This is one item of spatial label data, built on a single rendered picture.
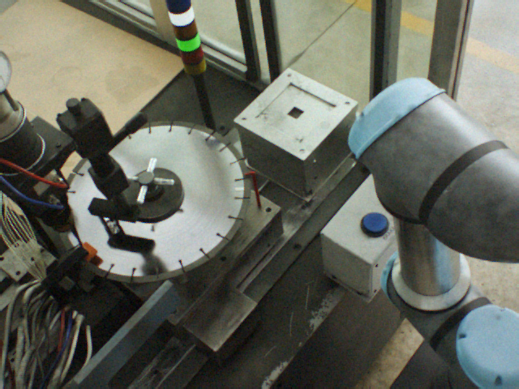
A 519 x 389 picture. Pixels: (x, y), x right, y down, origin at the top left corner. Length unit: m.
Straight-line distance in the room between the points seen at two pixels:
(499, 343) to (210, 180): 0.56
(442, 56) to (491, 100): 1.47
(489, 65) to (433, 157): 2.11
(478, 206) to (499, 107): 1.98
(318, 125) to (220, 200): 0.27
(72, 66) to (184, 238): 0.79
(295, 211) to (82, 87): 0.67
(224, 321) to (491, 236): 0.66
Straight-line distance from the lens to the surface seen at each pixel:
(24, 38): 1.97
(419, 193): 0.69
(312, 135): 1.33
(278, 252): 1.35
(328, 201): 1.41
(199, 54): 1.35
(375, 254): 1.17
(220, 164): 1.24
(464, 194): 0.66
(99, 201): 1.17
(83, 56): 1.85
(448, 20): 1.15
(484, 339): 1.04
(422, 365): 1.26
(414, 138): 0.70
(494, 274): 2.22
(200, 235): 1.16
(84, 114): 0.96
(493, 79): 2.73
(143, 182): 1.18
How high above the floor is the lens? 1.91
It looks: 54 degrees down
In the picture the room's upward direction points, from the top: 11 degrees counter-clockwise
